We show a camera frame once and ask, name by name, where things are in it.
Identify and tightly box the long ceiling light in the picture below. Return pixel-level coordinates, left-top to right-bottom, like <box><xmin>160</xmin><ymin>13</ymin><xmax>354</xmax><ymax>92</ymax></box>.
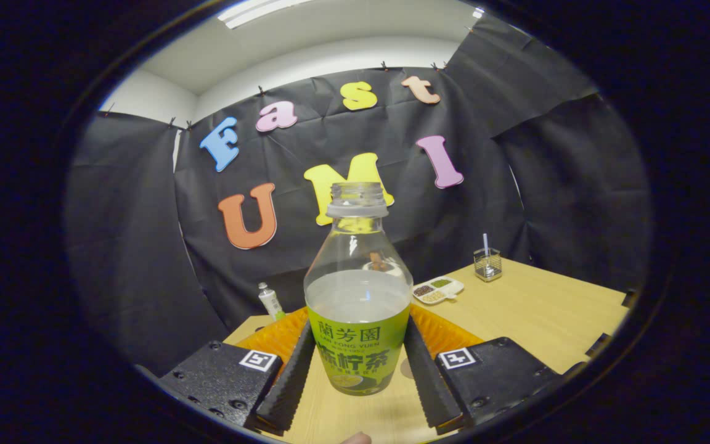
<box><xmin>218</xmin><ymin>0</ymin><xmax>306</xmax><ymax>30</ymax></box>

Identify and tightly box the white divided dish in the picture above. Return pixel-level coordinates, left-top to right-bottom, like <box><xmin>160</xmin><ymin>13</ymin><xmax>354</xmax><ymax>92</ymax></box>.
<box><xmin>412</xmin><ymin>277</ymin><xmax>465</xmax><ymax>305</ymax></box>

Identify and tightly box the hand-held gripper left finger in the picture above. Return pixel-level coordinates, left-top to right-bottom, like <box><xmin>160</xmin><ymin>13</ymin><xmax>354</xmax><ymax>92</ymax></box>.
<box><xmin>158</xmin><ymin>306</ymin><xmax>317</xmax><ymax>435</ymax></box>

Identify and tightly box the green label juice bottle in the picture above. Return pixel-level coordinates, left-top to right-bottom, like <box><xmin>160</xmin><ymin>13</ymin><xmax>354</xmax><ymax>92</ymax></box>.
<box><xmin>304</xmin><ymin>181</ymin><xmax>413</xmax><ymax>397</ymax></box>

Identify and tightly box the slim white green bottle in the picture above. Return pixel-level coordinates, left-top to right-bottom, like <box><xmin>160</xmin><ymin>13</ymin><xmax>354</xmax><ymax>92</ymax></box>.
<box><xmin>258</xmin><ymin>282</ymin><xmax>286</xmax><ymax>321</ymax></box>

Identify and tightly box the wire mesh holder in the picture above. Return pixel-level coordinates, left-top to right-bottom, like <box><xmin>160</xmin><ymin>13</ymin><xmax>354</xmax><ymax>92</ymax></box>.
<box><xmin>473</xmin><ymin>248</ymin><xmax>503</xmax><ymax>282</ymax></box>

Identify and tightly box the wooden table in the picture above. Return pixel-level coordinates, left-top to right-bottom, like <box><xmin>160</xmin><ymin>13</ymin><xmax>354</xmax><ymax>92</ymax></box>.
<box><xmin>222</xmin><ymin>258</ymin><xmax>630</xmax><ymax>444</ymax></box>

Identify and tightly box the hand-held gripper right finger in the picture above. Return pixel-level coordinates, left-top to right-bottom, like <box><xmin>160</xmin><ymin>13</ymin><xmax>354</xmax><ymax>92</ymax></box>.
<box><xmin>403</xmin><ymin>303</ymin><xmax>564</xmax><ymax>432</ymax></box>

